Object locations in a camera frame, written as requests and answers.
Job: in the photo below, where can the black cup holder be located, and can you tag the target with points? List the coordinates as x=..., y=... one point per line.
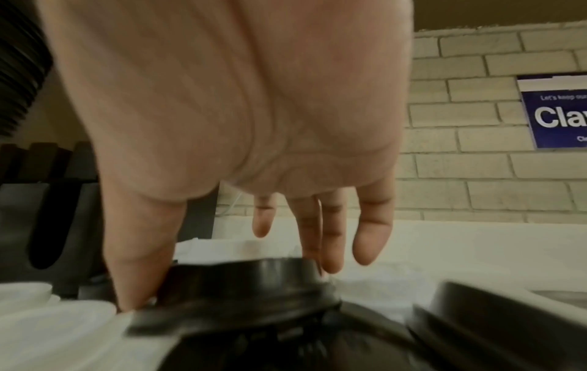
x=13, y=224

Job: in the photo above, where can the stack of black lids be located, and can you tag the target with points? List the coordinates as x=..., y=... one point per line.
x=18, y=72

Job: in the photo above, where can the white lids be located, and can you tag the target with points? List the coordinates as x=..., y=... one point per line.
x=55, y=326

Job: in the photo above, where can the person's right hand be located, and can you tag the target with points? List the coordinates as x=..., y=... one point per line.
x=229, y=90

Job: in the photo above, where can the blue wall sign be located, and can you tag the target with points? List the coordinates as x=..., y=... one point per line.
x=559, y=119

